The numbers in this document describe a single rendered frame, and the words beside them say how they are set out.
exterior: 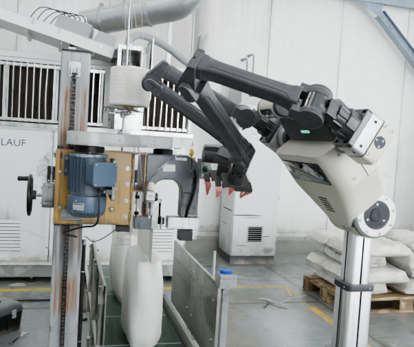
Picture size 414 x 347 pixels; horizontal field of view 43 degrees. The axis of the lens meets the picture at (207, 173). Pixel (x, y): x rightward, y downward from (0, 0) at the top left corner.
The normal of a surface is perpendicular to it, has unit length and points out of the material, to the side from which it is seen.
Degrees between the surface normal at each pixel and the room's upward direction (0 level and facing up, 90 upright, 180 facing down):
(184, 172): 90
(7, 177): 90
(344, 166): 90
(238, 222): 90
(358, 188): 115
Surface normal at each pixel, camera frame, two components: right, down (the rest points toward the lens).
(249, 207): 0.26, 0.07
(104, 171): 0.64, 0.09
